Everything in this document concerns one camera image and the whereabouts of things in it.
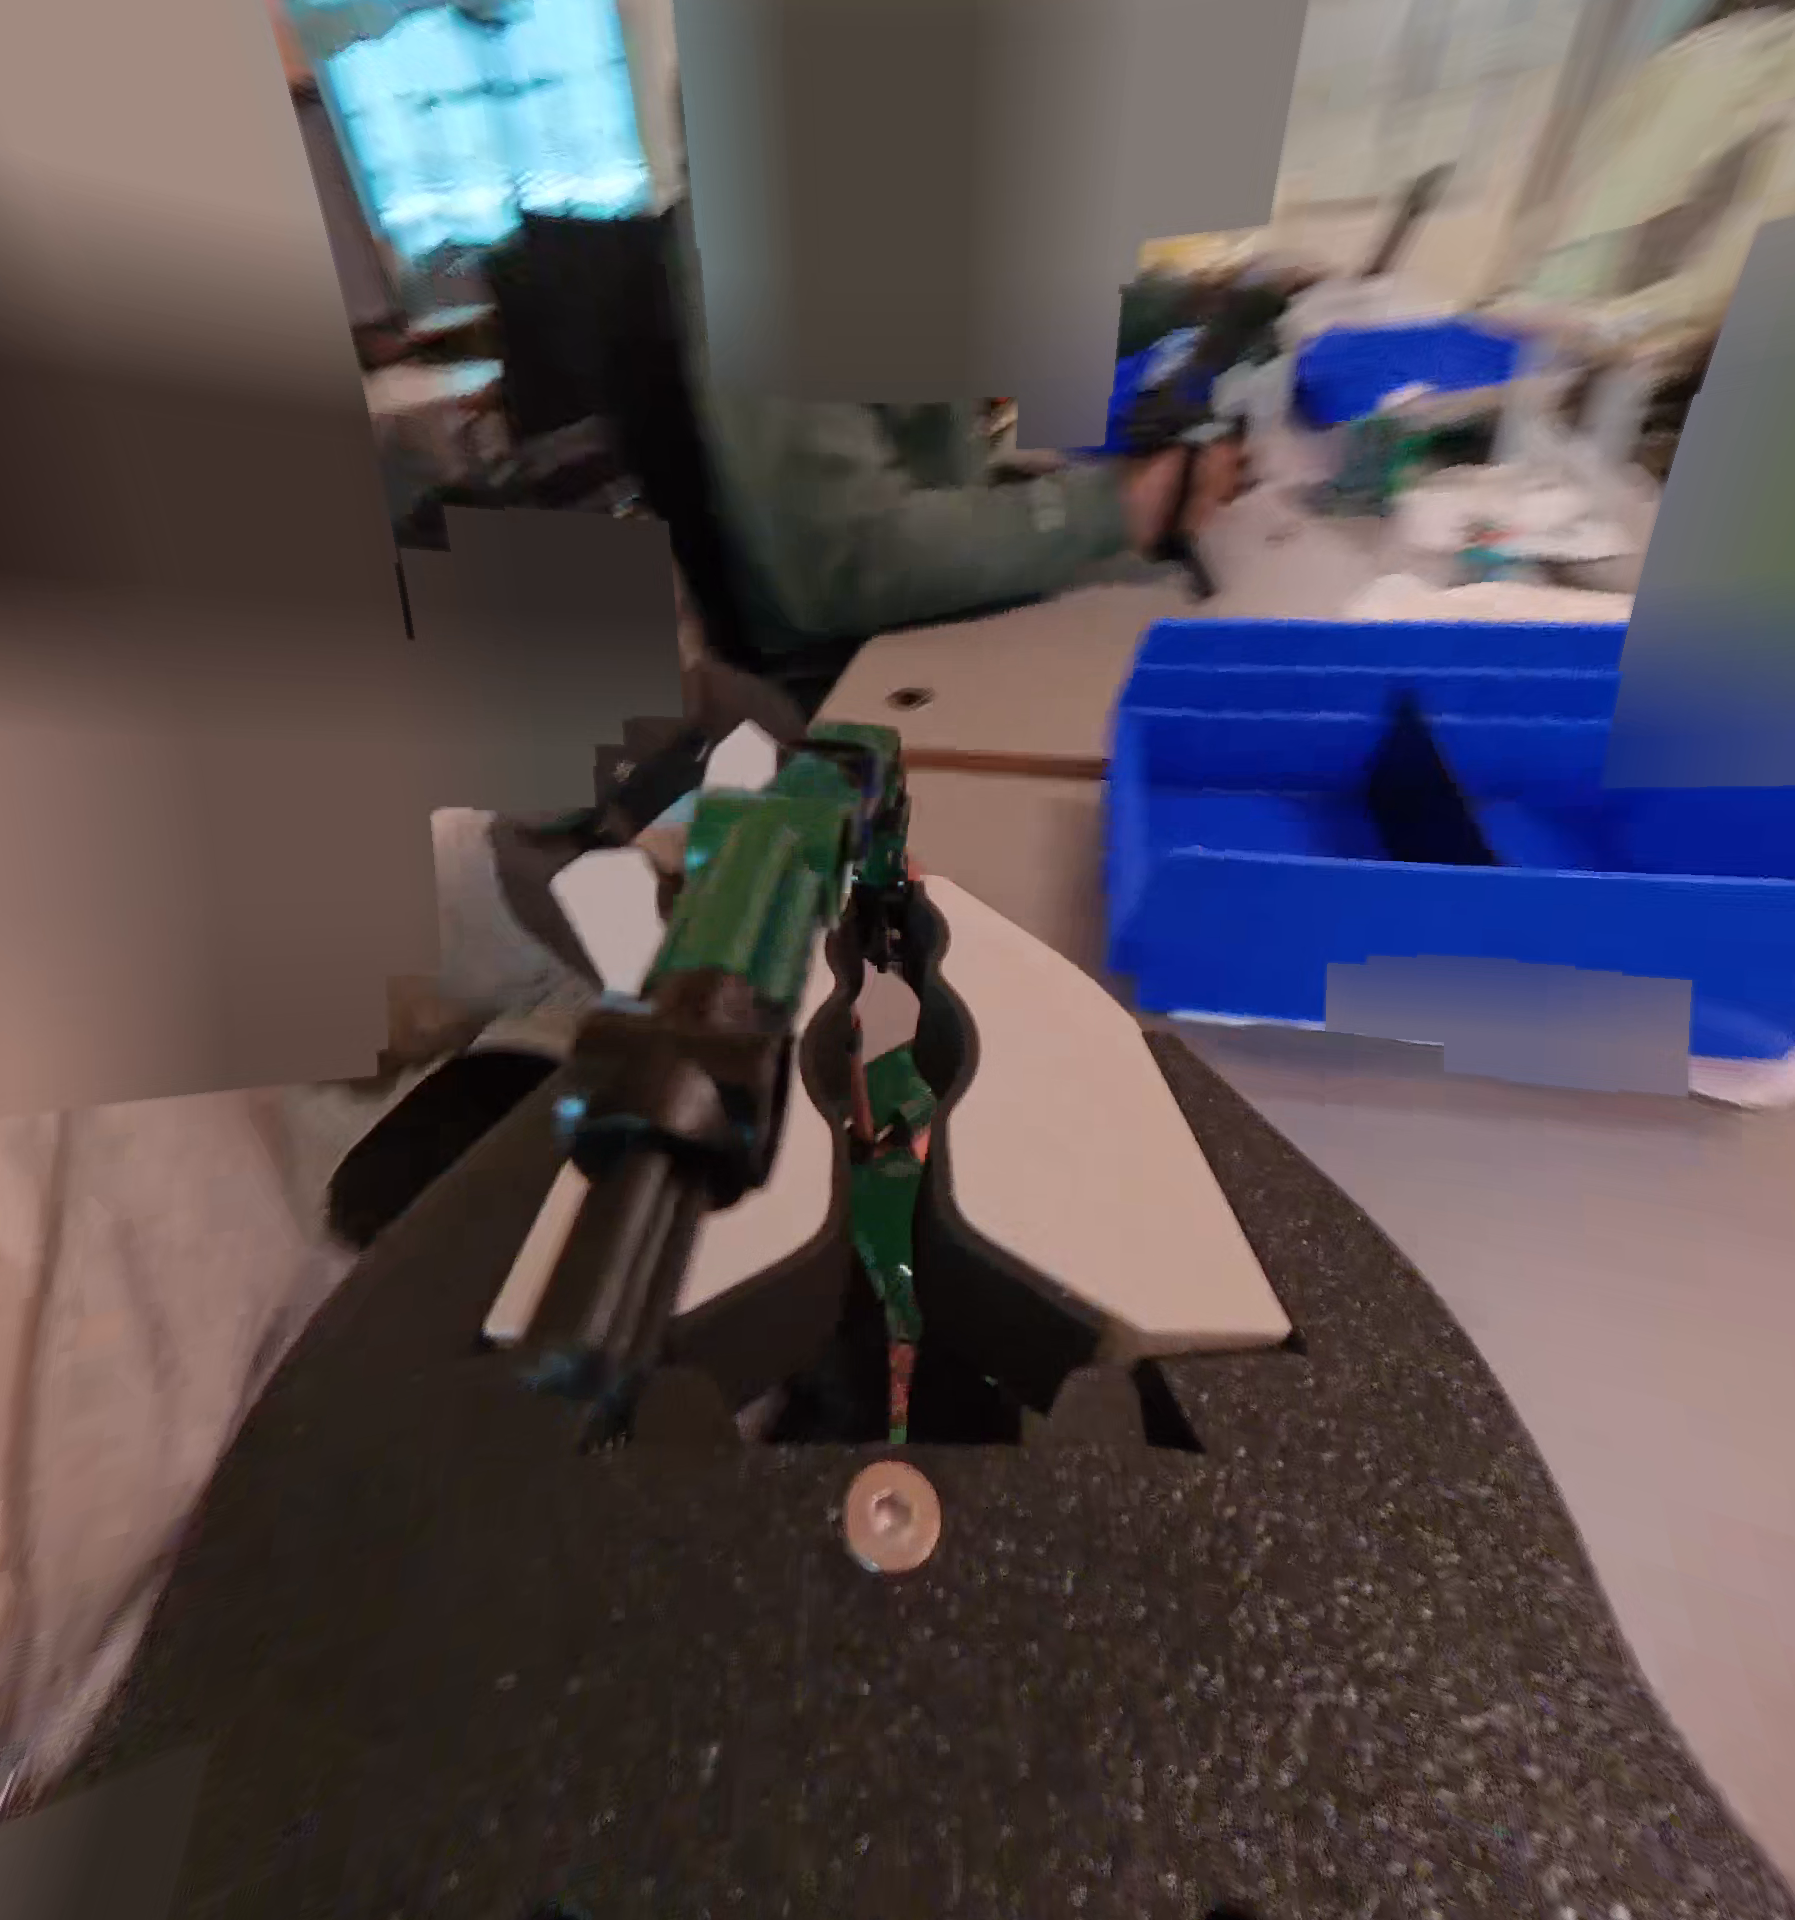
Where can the white paper sheet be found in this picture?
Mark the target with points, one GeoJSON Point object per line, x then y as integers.
{"type": "Point", "coordinates": [1782, 1073]}

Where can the another person's forearm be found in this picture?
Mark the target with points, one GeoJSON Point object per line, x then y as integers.
{"type": "Point", "coordinates": [912, 524]}

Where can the white packaging pile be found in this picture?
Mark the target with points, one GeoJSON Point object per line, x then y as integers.
{"type": "Point", "coordinates": [1528, 510]}

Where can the small blue bin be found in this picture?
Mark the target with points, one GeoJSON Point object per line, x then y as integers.
{"type": "Point", "coordinates": [1137, 397]}
{"type": "Point", "coordinates": [1407, 375]}

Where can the person's left forearm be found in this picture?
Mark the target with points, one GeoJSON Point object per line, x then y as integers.
{"type": "Point", "coordinates": [492, 930]}

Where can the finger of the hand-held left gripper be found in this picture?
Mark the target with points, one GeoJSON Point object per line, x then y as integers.
{"type": "Point", "coordinates": [620, 915]}
{"type": "Point", "coordinates": [731, 763]}

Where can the blue storage bin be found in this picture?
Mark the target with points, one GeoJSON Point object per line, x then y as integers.
{"type": "Point", "coordinates": [1287, 915]}

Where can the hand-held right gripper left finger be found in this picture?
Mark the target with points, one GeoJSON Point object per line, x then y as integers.
{"type": "Point", "coordinates": [746, 1222]}

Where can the green brick plant stem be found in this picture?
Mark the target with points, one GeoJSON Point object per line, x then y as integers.
{"type": "Point", "coordinates": [746, 886]}

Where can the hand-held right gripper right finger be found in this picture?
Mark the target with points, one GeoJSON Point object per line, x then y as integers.
{"type": "Point", "coordinates": [1108, 1170]}

